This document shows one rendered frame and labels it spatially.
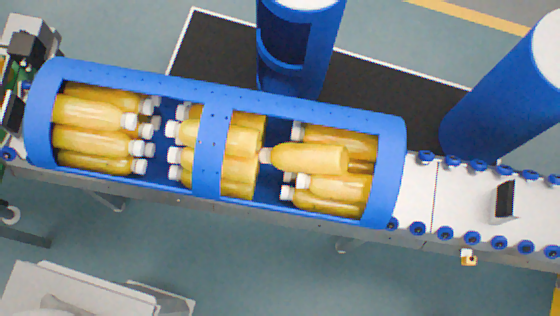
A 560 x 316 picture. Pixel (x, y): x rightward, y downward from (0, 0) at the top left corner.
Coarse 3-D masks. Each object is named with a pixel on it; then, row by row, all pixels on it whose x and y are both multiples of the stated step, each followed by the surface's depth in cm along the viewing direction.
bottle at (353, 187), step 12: (312, 180) 135; (324, 180) 134; (336, 180) 134; (348, 180) 134; (360, 180) 135; (372, 180) 135; (312, 192) 136; (324, 192) 135; (336, 192) 134; (348, 192) 134; (360, 192) 134
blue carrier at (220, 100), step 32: (64, 64) 134; (96, 64) 137; (32, 96) 128; (160, 96) 131; (192, 96) 131; (224, 96) 132; (256, 96) 134; (288, 96) 138; (32, 128) 128; (160, 128) 155; (224, 128) 127; (288, 128) 153; (352, 128) 130; (384, 128) 131; (32, 160) 134; (160, 160) 152; (384, 160) 127; (192, 192) 136; (256, 192) 149; (384, 192) 127; (352, 224) 137; (384, 224) 133
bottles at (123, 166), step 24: (144, 96) 144; (144, 120) 148; (96, 168) 141; (120, 168) 140; (144, 168) 143; (360, 168) 140; (240, 192) 140; (288, 192) 141; (336, 216) 142; (360, 216) 140
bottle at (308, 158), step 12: (288, 144) 136; (300, 144) 135; (312, 144) 134; (324, 144) 133; (336, 144) 132; (276, 156) 136; (288, 156) 134; (300, 156) 133; (312, 156) 131; (324, 156) 130; (336, 156) 129; (348, 156) 134; (288, 168) 135; (300, 168) 134; (312, 168) 132; (324, 168) 130; (336, 168) 129
